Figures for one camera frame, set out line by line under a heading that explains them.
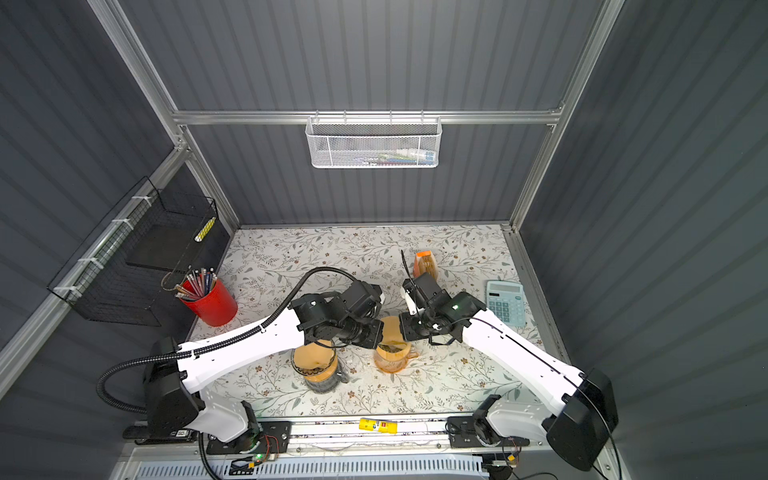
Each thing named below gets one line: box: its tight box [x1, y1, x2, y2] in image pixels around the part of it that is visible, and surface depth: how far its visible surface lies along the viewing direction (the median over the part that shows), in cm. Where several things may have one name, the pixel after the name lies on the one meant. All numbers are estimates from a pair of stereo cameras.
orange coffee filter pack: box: [413, 250, 439, 281], surface depth 99 cm
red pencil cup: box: [175, 267, 238, 327], surface depth 90 cm
